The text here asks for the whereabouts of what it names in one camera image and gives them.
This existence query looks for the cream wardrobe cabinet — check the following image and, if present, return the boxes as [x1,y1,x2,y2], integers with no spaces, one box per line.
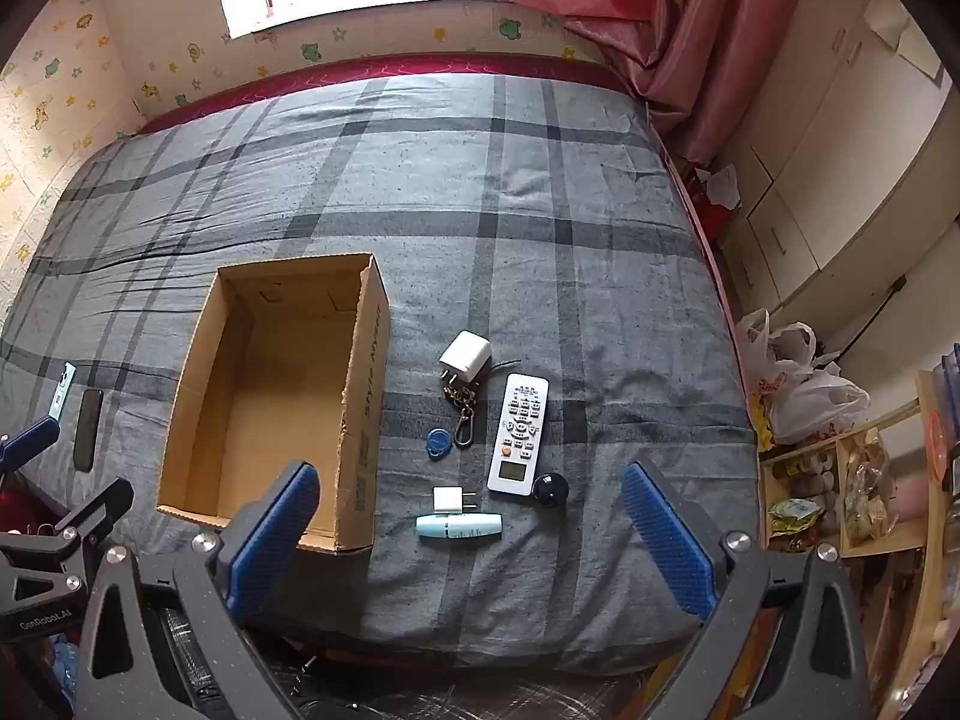
[712,0,955,310]

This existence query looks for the wooden shelf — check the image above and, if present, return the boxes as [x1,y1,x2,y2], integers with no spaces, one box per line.
[757,367,960,720]

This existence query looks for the metal keychain with carabiner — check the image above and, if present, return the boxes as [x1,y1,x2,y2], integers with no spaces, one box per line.
[441,382,481,449]

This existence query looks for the pink curtain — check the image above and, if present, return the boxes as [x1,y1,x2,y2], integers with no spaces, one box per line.
[491,0,817,166]

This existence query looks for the yellow green snack packet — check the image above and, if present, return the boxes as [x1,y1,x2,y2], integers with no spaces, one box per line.
[768,499,827,542]

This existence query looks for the black phone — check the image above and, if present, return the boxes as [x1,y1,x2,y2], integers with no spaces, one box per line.
[73,388,104,469]

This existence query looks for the large white charger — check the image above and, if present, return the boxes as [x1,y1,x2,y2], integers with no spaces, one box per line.
[439,331,493,391]

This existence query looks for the light blue bottle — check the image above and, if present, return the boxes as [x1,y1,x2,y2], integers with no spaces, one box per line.
[415,514,502,539]

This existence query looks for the brown cardboard box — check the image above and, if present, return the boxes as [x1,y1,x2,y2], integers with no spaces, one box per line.
[155,253,391,556]

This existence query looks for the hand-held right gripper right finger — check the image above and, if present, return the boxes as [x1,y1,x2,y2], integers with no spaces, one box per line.
[621,459,875,720]

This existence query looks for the white remote control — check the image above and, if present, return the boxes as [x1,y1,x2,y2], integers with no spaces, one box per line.
[487,373,551,497]

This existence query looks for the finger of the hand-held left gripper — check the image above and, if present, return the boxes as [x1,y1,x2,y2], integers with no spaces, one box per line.
[0,416,62,481]
[0,476,137,644]

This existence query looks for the white paper sheet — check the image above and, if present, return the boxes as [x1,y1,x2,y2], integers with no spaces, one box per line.
[862,0,947,81]

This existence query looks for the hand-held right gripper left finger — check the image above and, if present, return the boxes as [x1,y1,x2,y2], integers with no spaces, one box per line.
[75,460,323,720]

